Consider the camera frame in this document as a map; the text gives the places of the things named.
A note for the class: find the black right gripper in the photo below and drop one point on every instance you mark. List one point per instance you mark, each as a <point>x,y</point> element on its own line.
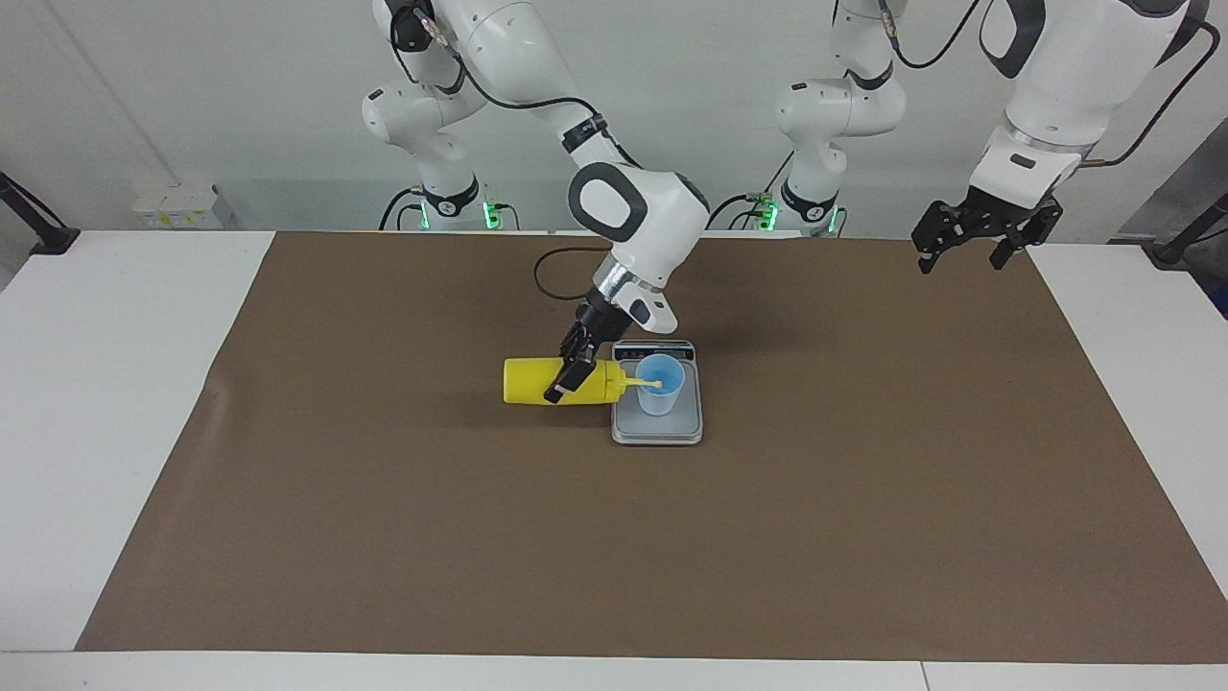
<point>600,321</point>

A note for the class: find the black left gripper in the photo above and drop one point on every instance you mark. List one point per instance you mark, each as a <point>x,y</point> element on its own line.
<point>1007,213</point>

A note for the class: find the yellow squeeze bottle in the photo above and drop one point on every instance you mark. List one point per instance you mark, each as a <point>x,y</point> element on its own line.
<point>537,382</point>

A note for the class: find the light blue plastic cup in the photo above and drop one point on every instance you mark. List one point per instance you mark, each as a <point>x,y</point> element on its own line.
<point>662,395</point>

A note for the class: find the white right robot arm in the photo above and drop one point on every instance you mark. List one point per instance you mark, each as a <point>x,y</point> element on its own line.
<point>643,221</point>

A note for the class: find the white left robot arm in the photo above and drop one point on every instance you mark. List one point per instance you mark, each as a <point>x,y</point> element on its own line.
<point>1055,86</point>

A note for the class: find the silver digital kitchen scale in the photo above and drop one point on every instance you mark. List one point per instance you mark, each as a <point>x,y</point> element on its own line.
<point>691,427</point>

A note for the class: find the black clamp stand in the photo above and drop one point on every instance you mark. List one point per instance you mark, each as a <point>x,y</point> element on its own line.
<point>1175,251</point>
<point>53,238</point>

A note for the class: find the brown table mat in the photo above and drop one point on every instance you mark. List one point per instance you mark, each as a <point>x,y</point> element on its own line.
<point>614,547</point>

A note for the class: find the white wall socket strip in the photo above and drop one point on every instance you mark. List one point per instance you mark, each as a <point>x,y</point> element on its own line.
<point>173,206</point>

